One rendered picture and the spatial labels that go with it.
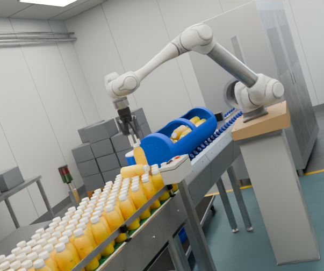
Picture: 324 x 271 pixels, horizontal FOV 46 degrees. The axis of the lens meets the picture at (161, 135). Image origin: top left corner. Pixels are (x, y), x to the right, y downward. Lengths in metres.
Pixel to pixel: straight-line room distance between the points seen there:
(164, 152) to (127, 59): 5.80
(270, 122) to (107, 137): 4.10
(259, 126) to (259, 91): 0.24
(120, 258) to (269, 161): 1.36
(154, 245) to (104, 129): 4.45
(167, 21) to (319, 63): 2.96
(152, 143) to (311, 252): 1.37
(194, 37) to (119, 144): 4.17
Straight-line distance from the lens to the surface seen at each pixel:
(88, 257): 1.70
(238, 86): 2.73
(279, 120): 2.60
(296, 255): 3.05
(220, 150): 3.21
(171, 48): 2.45
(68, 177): 2.41
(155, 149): 2.55
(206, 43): 2.33
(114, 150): 6.38
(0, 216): 5.93
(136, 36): 8.11
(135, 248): 1.91
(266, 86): 2.55
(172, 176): 2.11
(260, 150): 2.74
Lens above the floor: 1.57
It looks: 8 degrees down
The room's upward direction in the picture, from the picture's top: 19 degrees counter-clockwise
